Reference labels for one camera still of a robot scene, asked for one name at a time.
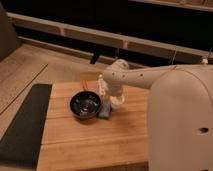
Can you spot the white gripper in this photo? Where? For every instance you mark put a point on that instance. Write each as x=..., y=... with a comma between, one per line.
x=116, y=92

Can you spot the white ceramic cup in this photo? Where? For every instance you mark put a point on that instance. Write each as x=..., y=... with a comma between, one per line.
x=117, y=102

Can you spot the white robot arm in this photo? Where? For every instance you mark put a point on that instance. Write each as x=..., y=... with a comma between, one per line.
x=179, y=112

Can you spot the dark ceramic bowl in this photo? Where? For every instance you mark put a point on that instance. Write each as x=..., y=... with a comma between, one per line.
x=85, y=104

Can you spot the white patterned box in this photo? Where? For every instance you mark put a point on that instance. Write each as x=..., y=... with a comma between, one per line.
x=101, y=86

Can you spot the blue sponge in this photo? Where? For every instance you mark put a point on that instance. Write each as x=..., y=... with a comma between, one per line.
x=105, y=110

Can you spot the wooden shelf unit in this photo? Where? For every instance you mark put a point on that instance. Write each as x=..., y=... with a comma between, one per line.
x=139, y=45

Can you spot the dark green mat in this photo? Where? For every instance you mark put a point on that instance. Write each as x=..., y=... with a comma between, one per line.
x=20, y=144

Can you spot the grey sofa corner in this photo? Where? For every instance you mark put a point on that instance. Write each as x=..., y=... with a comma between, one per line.
x=9, y=40

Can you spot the orange handled tool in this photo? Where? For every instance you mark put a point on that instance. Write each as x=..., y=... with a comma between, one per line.
x=84, y=85

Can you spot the white wall plug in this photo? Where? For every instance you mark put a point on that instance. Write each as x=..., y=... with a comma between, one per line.
x=204, y=61

